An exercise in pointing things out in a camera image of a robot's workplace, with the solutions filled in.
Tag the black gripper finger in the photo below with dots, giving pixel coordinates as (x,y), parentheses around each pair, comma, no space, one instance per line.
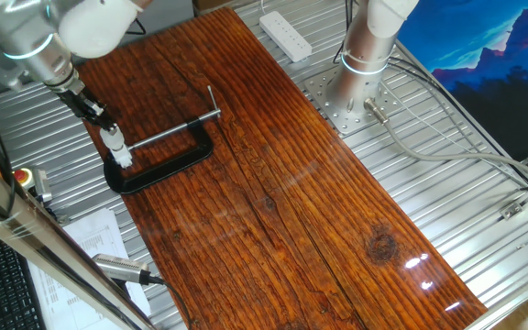
(107,124)
(94,109)

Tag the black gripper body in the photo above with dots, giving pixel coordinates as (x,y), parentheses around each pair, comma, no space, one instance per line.
(73,103)

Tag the white light bulb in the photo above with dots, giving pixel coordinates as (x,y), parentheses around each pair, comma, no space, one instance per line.
(113,139)

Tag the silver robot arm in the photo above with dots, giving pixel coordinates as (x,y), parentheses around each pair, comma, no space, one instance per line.
(30,41)

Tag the black C-clamp with steel screw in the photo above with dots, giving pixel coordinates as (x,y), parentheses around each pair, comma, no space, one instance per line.
(154,173)

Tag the emergency stop button box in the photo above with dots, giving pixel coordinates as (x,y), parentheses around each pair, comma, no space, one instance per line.
(32,181)

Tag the printed paper sheets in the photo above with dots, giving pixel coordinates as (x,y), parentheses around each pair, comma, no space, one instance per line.
(94,234)

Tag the silver handheld device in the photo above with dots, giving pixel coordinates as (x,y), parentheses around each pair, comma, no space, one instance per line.
(119,268)

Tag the white power strip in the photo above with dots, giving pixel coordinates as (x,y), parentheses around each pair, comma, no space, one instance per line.
(287,36)

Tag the brown wooden board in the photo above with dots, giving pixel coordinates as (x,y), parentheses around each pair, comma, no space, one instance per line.
(291,206)

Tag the blue mountain poster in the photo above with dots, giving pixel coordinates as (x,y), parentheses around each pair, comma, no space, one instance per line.
(484,55)

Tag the large aluminium frame bar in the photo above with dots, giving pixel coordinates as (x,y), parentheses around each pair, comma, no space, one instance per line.
(39,238)

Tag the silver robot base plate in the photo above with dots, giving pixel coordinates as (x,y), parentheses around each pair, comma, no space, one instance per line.
(337,117)

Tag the small metal corner bracket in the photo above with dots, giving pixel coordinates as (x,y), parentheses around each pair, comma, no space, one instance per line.
(512,211)

